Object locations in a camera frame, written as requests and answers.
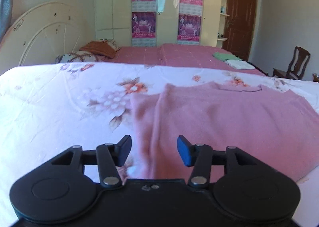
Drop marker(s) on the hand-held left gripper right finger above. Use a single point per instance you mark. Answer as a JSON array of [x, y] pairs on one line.
[[184, 152]]

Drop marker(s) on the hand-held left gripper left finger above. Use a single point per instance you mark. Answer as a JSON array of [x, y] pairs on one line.
[[124, 151]]

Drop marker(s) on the pink long-sleeved sweater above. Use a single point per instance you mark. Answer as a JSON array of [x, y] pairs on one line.
[[224, 129]]

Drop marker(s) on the white floral bed sheet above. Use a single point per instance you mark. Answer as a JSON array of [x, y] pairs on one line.
[[49, 107]]

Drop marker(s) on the pink bed cover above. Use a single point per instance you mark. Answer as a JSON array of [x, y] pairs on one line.
[[174, 55]]

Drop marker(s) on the folded white cloth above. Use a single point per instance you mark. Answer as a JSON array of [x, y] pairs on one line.
[[239, 64]]

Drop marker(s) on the folded green cloth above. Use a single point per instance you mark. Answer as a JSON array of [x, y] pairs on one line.
[[225, 56]]

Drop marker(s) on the floral patterned pillow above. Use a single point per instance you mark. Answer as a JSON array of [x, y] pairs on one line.
[[74, 57]]

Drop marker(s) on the orange-brown pillow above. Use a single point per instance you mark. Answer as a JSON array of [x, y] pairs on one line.
[[98, 47]]

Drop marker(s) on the cream wardrobe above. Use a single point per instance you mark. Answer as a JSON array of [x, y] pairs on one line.
[[168, 22]]

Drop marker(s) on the dark wooden chair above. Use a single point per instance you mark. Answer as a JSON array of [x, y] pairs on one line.
[[296, 65]]

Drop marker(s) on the cream round headboard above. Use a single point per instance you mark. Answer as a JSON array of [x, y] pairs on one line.
[[37, 32]]

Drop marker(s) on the brown wooden furniture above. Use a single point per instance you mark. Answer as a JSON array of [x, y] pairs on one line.
[[316, 77]]

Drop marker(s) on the brown wooden door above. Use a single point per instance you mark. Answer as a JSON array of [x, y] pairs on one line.
[[240, 5]]

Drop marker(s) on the blue curtain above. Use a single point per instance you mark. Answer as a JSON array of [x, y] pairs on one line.
[[5, 5]]

